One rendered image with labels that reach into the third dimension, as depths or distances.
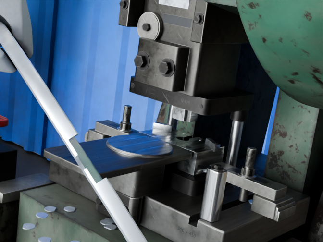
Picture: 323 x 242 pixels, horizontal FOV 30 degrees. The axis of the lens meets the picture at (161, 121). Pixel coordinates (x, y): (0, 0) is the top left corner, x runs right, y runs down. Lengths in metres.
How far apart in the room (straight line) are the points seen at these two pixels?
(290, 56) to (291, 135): 0.52
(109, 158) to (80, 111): 2.05
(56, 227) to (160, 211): 0.20
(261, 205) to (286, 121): 0.24
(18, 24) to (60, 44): 2.78
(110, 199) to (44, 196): 0.92
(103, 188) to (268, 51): 0.51
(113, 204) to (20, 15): 0.15
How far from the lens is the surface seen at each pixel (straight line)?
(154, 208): 1.08
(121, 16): 1.14
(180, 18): 1.09
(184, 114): 1.17
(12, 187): 1.25
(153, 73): 1.09
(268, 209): 1.09
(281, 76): 0.81
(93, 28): 2.99
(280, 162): 1.29
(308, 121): 1.25
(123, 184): 1.08
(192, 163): 1.14
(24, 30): 0.39
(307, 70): 0.77
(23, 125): 3.51
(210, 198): 1.01
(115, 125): 1.33
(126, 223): 0.29
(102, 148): 1.08
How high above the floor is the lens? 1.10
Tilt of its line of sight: 14 degrees down
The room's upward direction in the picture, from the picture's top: 8 degrees clockwise
